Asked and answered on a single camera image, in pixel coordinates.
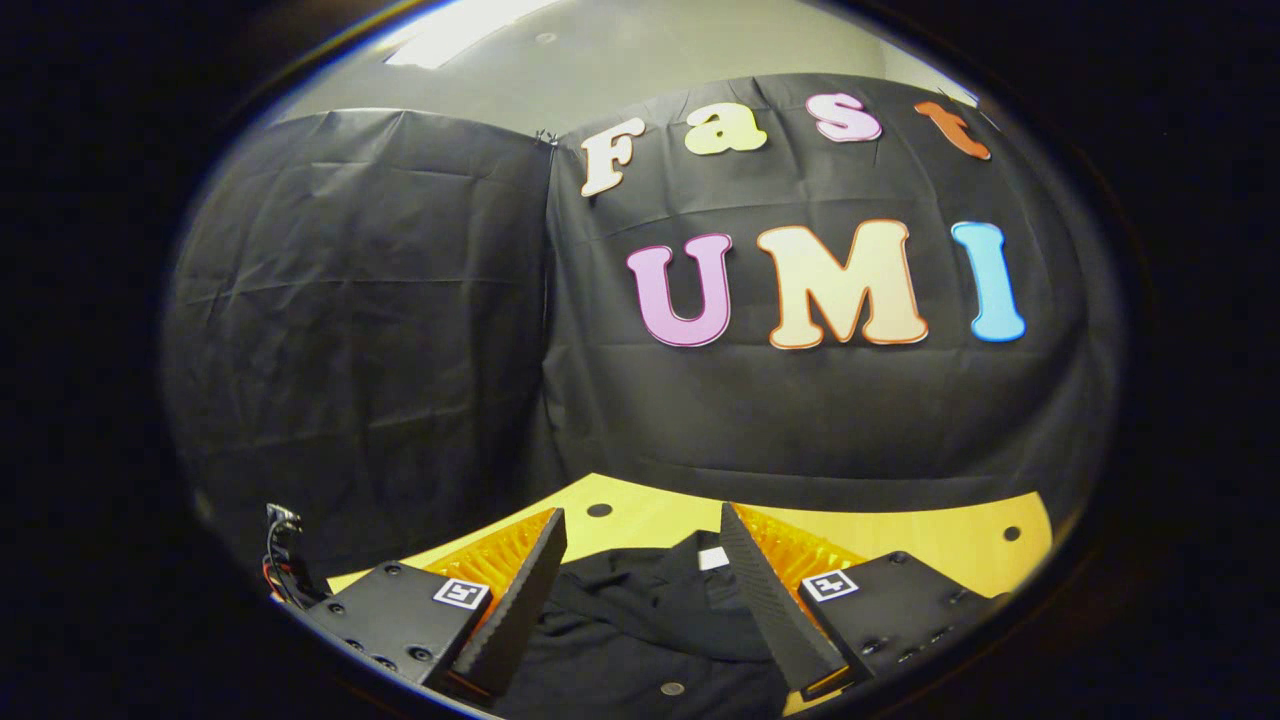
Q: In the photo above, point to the black backdrop cloth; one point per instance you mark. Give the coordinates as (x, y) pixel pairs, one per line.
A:
(400, 330)

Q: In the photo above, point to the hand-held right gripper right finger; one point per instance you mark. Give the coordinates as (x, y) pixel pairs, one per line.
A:
(775, 610)

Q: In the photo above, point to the black buttoned garment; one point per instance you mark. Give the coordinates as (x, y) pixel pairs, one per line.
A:
(640, 630)

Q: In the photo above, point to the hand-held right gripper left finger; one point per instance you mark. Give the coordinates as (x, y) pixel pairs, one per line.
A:
(520, 600)

